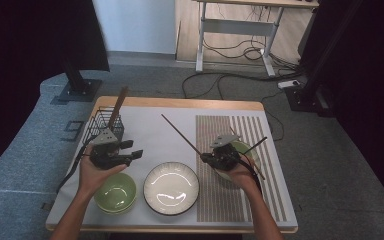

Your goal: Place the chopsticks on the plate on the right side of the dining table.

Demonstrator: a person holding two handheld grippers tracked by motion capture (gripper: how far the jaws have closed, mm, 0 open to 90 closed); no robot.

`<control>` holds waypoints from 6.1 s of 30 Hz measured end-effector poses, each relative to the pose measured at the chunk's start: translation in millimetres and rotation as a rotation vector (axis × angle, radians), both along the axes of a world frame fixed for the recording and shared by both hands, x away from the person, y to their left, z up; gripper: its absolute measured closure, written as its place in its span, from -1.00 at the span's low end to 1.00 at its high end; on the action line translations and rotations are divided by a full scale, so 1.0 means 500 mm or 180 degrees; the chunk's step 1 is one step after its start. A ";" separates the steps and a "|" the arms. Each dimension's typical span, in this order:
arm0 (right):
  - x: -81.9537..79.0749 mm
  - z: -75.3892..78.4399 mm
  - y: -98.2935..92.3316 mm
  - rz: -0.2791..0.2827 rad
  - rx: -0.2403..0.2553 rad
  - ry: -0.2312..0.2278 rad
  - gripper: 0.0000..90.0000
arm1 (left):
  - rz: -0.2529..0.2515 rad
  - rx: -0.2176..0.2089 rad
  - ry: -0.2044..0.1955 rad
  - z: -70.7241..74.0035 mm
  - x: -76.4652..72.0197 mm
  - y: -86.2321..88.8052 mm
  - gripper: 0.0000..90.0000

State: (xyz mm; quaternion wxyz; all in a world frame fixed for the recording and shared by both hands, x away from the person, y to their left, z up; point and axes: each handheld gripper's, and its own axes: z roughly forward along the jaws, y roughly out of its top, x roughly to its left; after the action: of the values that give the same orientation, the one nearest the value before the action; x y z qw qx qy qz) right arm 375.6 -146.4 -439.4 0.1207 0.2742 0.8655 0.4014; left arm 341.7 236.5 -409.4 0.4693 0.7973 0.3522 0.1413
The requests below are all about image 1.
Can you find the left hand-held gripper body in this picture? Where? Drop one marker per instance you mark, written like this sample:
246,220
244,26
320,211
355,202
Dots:
106,156

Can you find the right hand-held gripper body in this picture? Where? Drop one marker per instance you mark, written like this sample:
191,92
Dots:
226,158

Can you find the person's right hand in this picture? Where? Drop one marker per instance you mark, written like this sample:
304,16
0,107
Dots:
243,176

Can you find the person's left hand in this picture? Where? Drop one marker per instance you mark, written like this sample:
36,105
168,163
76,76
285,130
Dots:
90,178

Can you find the brown striped placemat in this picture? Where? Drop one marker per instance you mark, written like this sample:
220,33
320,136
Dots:
213,200

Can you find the bundle of wooden chopsticks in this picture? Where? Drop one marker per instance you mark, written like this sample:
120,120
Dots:
120,101

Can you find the white power strip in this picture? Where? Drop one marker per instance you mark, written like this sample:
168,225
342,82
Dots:
288,84

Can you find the tall black metal stand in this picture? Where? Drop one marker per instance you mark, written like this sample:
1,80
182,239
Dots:
308,96

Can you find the black curtain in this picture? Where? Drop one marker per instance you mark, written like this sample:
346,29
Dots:
30,40

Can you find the black stand with base plate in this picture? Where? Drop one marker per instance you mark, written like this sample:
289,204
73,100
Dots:
78,90

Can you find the white metal desk frame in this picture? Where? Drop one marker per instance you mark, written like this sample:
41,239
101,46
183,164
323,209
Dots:
236,27

